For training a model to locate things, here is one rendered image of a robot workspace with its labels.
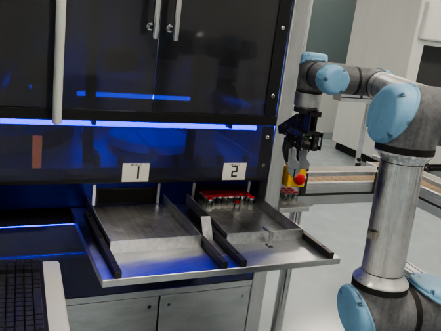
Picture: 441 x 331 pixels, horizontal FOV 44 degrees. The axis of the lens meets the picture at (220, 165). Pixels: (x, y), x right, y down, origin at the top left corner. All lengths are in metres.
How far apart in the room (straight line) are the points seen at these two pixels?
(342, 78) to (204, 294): 0.94
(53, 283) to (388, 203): 0.86
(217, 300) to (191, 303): 0.10
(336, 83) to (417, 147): 0.40
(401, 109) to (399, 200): 0.18
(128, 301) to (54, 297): 0.49
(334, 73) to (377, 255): 0.49
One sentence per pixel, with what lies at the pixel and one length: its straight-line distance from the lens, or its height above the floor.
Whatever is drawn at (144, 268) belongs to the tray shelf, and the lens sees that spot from 1.41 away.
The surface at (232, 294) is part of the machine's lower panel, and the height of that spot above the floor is 0.55.
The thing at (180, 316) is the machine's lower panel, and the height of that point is 0.49.
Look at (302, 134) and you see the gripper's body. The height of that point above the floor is 1.23.
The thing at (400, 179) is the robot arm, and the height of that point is 1.25.
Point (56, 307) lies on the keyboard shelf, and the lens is 1.39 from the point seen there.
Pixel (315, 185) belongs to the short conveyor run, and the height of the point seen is 0.92.
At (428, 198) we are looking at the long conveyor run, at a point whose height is 0.90.
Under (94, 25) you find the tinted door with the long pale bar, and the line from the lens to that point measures 1.59.
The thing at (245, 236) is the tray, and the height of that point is 0.90.
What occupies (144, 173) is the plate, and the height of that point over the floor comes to 1.02.
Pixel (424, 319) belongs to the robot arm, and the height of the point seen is 0.97.
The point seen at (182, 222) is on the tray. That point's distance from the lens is 1.68.
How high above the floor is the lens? 1.52
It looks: 16 degrees down
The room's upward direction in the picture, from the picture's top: 7 degrees clockwise
